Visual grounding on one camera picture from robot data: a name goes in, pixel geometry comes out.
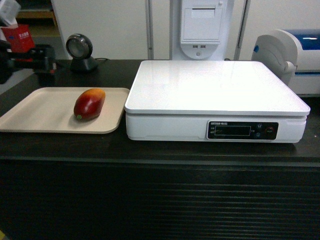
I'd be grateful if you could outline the white blue label printer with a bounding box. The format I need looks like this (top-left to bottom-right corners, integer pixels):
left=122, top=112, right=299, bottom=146
left=251, top=29, right=320, bottom=97

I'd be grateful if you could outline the white checkout scale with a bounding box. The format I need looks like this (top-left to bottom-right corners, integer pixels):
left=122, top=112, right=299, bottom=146
left=125, top=60, right=311, bottom=143

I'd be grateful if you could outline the beige plastic tray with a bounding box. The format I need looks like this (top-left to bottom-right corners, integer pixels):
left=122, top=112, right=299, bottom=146
left=0, top=87, right=130, bottom=134

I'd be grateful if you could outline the dark red mango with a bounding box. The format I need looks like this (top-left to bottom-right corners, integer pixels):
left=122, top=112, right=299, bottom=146
left=73, top=88, right=106, bottom=120

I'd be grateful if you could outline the red box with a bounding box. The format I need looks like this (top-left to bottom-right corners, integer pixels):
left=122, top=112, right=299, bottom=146
left=1, top=24, right=35, bottom=53

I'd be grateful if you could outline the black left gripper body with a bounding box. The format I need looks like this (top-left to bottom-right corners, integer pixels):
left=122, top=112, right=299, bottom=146
left=0, top=40, right=57, bottom=84

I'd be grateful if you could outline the white receipt printer terminal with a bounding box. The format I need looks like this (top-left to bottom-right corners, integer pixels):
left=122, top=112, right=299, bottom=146
left=179, top=0, right=235, bottom=61

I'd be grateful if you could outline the black barcode scanner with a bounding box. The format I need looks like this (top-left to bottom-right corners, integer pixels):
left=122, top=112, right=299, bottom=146
left=66, top=33, right=98, bottom=73

